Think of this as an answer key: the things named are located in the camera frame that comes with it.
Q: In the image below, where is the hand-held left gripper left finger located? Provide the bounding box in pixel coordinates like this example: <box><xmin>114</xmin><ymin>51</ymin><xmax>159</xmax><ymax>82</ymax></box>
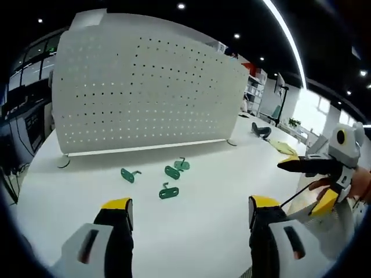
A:
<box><xmin>49</xmin><ymin>197</ymin><xmax>135</xmax><ymax>278</ymax></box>

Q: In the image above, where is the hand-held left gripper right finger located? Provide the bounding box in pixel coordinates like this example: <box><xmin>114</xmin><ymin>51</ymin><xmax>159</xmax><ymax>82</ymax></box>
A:
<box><xmin>248</xmin><ymin>195</ymin><xmax>329</xmax><ymax>278</ymax></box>

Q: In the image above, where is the green hook assembly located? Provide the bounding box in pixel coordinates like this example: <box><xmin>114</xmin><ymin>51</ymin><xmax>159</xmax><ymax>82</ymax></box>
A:
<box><xmin>173</xmin><ymin>157</ymin><xmax>191</xmax><ymax>172</ymax></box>
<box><xmin>120</xmin><ymin>167</ymin><xmax>142</xmax><ymax>184</ymax></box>
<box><xmin>164</xmin><ymin>164</ymin><xmax>182</xmax><ymax>180</ymax></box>
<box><xmin>158</xmin><ymin>182</ymin><xmax>180</xmax><ymax>200</ymax></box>

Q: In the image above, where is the white perforated mounting plate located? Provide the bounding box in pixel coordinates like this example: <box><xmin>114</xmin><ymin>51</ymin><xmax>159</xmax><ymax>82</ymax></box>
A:
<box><xmin>51</xmin><ymin>28</ymin><xmax>250</xmax><ymax>169</ymax></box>

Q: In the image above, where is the person's right hand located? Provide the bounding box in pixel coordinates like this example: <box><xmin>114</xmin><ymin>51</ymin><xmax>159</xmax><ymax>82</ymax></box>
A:
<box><xmin>308</xmin><ymin>166</ymin><xmax>371</xmax><ymax>203</ymax></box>

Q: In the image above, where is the grey angled stand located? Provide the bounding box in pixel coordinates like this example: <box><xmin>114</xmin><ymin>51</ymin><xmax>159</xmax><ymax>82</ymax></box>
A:
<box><xmin>306</xmin><ymin>134</ymin><xmax>330</xmax><ymax>158</ymax></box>

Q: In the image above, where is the yellow cloth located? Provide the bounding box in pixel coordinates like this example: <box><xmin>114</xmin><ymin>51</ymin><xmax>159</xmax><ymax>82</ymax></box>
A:
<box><xmin>268</xmin><ymin>138</ymin><xmax>299</xmax><ymax>156</ymax></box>

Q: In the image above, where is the black curved object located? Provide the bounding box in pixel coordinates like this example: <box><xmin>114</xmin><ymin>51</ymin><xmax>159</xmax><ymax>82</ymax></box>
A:
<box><xmin>251</xmin><ymin>122</ymin><xmax>272</xmax><ymax>140</ymax></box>

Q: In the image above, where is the black monitor stand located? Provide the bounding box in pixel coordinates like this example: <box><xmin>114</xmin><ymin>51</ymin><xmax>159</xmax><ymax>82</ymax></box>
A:
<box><xmin>260</xmin><ymin>72</ymin><xmax>290</xmax><ymax>127</ymax></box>

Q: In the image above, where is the white storage shelf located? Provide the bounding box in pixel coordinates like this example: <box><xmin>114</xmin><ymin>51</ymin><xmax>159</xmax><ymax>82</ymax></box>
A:
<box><xmin>242</xmin><ymin>68</ymin><xmax>268</xmax><ymax>117</ymax></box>

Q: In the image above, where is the long ceiling light strip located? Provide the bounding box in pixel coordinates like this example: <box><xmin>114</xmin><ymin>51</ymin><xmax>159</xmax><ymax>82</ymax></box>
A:
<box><xmin>262</xmin><ymin>0</ymin><xmax>308</xmax><ymax>89</ymax></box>

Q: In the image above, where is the white partition panel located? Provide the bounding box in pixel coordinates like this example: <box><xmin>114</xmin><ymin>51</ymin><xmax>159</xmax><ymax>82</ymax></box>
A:
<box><xmin>68</xmin><ymin>8</ymin><xmax>108</xmax><ymax>33</ymax></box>

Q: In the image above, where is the black cable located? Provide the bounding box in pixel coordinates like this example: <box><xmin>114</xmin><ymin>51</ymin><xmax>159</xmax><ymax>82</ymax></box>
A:
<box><xmin>279</xmin><ymin>178</ymin><xmax>332</xmax><ymax>208</ymax></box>

